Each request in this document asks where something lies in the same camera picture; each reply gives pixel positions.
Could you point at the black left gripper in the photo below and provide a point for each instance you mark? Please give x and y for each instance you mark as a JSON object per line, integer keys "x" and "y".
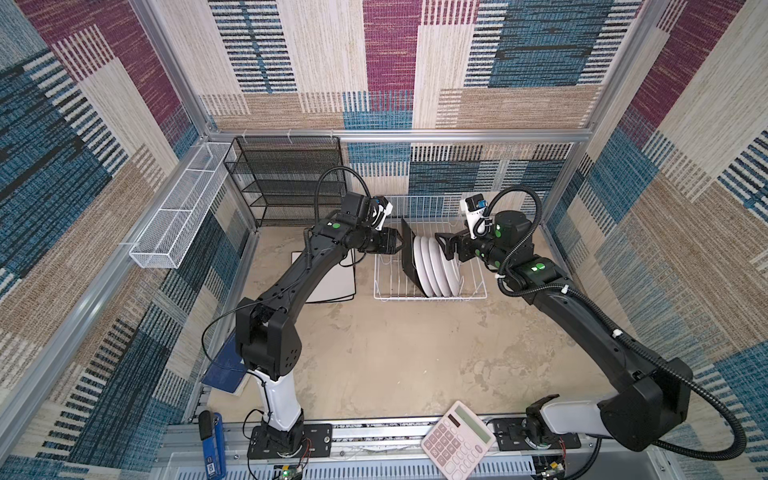
{"x": 387, "y": 242}

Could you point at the black mesh shelf rack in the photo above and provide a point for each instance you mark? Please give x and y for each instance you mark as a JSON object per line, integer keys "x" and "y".
{"x": 280, "y": 178}

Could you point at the white square plate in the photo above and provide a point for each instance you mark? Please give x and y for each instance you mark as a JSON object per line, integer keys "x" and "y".
{"x": 338, "y": 285}

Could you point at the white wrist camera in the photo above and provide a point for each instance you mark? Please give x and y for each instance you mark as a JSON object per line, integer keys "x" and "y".
{"x": 382, "y": 209}
{"x": 474, "y": 209}

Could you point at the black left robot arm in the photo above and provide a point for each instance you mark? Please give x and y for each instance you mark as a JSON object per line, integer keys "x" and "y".
{"x": 266, "y": 337}

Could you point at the blue utility tool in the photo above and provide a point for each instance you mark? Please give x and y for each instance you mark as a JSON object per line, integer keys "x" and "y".
{"x": 210, "y": 427}

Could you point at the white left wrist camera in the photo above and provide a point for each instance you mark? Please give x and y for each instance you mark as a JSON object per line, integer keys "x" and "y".
{"x": 382, "y": 209}

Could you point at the blue book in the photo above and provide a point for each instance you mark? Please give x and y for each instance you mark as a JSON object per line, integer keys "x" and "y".
{"x": 227, "y": 374}

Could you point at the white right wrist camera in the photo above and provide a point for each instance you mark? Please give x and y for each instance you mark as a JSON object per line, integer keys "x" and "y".
{"x": 474, "y": 209}

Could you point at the white round plate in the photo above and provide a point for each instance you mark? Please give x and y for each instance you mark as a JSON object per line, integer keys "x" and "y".
{"x": 452, "y": 272}
{"x": 430, "y": 267}
{"x": 435, "y": 251}
{"x": 420, "y": 268}

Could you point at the black square plate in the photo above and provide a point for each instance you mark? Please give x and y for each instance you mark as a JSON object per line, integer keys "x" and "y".
{"x": 408, "y": 257}

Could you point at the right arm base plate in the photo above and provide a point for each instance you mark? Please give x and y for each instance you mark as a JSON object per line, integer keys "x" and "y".
{"x": 520, "y": 434}

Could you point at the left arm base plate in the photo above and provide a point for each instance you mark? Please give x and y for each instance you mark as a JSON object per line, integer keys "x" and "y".
{"x": 270, "y": 443}

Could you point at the aluminium front rail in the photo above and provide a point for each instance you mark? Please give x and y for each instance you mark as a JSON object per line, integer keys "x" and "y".
{"x": 390, "y": 448}

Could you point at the white wire wall basket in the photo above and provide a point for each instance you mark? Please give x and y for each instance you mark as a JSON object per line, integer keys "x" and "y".
{"x": 165, "y": 241}

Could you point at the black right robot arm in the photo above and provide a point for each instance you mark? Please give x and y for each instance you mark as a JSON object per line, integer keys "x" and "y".
{"x": 651, "y": 394}

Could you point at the pink calculator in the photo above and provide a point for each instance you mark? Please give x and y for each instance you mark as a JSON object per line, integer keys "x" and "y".
{"x": 457, "y": 442}

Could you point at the white wire dish rack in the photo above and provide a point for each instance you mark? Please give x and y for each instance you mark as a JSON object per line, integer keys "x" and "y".
{"x": 426, "y": 215}

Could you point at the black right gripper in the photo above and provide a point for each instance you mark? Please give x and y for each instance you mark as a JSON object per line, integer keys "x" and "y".
{"x": 462, "y": 239}

